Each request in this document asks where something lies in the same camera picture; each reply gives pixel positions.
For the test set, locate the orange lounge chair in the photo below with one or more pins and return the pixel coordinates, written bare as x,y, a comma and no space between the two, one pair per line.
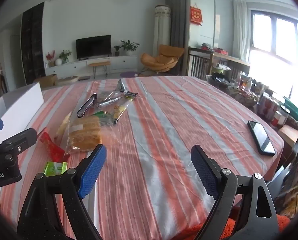
154,60

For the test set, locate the beige oval pet bed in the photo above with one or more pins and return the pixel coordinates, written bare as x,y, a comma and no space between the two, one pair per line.
66,80

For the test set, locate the basket of snacks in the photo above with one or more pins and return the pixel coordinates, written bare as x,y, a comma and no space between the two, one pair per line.
246,97

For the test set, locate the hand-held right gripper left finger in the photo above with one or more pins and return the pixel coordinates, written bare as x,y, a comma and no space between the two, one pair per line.
92,170

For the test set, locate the white cardboard box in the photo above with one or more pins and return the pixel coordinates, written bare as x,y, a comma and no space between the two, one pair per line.
21,105

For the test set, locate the large potted plant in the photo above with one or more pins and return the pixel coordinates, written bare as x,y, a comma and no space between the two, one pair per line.
129,46

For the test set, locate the covered standing air conditioner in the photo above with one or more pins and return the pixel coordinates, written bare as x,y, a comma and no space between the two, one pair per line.
162,30

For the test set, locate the wooden bench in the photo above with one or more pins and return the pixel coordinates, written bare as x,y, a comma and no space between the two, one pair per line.
99,63

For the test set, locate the beige snack packet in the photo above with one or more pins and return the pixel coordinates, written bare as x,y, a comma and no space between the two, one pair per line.
62,125

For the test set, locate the red flower vase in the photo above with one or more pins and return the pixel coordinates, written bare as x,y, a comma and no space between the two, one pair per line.
50,57

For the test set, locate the small grey mat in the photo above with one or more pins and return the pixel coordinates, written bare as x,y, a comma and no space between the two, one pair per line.
84,77

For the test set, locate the wooden console table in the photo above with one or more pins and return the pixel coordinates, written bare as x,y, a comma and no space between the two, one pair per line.
199,62

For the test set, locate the black display cabinet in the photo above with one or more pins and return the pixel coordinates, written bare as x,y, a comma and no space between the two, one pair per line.
33,42

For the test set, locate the yellow bread packet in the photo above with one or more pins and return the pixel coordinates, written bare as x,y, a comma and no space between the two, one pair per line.
85,132

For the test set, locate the small potted plant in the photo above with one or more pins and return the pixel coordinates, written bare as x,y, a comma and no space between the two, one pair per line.
117,51

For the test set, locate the white curtain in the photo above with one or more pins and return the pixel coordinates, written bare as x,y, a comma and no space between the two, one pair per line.
241,30

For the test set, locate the striped orange grey blanket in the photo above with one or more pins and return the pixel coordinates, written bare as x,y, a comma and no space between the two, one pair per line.
164,130

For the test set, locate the brown cardboard box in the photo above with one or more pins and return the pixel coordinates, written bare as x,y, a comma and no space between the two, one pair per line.
48,80

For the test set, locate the group of red cans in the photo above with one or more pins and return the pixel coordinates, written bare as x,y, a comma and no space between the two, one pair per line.
271,107

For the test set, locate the black smartphone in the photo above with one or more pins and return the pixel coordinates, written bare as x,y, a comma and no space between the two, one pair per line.
261,137

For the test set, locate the red snack packet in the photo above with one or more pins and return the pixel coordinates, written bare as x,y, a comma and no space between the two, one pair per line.
51,146

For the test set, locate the red gift boxes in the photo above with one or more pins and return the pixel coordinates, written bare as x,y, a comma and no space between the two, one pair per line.
219,51

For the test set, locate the orange fuzzy cloth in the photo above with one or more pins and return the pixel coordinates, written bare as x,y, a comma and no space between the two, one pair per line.
238,225

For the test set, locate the lime green snack packet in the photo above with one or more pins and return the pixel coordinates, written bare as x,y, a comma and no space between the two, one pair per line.
54,168

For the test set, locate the small wooden box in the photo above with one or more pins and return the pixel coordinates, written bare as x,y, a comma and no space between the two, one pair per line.
288,133

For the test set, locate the white television cabinet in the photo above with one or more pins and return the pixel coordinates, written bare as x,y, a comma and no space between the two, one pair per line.
121,62

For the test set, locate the round white vase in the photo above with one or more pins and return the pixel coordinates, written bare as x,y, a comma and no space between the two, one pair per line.
58,61

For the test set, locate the purple round rug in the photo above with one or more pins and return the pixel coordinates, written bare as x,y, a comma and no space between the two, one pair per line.
127,74

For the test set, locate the large window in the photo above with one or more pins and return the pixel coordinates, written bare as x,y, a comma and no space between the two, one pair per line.
276,37

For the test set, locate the grey curtain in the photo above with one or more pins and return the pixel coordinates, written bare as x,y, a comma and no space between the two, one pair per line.
176,17

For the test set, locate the green plant in glass vase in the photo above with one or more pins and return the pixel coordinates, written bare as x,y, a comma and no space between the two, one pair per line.
65,55

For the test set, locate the green bag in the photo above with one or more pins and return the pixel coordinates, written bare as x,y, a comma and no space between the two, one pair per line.
296,112

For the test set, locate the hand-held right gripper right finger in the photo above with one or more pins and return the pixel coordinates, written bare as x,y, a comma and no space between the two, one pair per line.
205,172

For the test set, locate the black snack packet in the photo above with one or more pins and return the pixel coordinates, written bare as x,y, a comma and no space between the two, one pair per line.
86,105

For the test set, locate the red wall hanging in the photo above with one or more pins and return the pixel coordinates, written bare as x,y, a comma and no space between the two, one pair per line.
196,15

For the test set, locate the silver triangular snack packet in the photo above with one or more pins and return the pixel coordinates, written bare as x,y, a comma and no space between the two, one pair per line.
121,86

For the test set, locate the silver tube snack packet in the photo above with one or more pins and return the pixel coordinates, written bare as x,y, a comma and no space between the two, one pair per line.
107,102

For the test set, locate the black television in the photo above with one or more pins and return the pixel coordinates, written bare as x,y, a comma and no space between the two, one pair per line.
94,46

